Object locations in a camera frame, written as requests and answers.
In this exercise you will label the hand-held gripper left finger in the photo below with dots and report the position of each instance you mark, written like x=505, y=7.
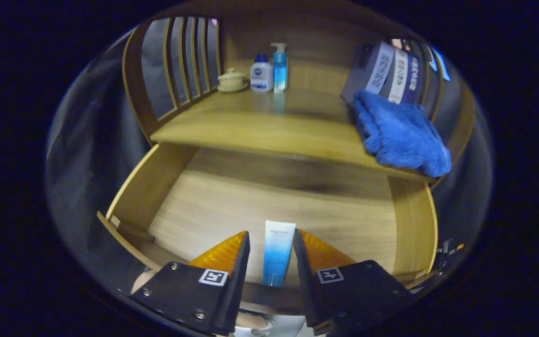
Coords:
x=236, y=285

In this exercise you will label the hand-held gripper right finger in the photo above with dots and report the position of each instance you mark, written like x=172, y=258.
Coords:
x=304, y=285

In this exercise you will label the blue and white tube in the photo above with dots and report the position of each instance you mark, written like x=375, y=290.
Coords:
x=278, y=252

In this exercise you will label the wooden drawer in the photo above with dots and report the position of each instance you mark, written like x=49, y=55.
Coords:
x=274, y=196

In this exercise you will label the wooden countertop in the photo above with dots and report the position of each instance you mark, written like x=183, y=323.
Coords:
x=274, y=121

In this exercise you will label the white shoe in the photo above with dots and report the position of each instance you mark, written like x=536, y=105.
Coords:
x=251, y=327

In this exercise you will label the person's bare leg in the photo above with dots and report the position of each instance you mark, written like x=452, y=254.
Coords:
x=141, y=281

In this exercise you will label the black and orange tool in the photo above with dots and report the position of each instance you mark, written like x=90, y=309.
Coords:
x=447, y=250

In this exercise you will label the blue towel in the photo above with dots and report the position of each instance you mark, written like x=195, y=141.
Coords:
x=400, y=135

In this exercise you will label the beige lidded ceramic cup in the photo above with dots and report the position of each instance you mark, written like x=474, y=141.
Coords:
x=232, y=82

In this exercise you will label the white bottle with blue cap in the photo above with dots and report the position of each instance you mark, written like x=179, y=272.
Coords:
x=261, y=77

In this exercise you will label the blue pump bottle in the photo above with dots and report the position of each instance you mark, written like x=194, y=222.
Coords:
x=280, y=70

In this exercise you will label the book with pale purple spine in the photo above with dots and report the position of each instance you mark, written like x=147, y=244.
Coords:
x=379, y=68

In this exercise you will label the black backdrop cloth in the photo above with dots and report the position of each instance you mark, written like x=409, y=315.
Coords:
x=155, y=70

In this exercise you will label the book with white spine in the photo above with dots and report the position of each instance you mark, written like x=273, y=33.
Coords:
x=398, y=75

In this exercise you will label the book with dark blue spine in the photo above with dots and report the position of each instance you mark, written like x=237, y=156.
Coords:
x=412, y=79

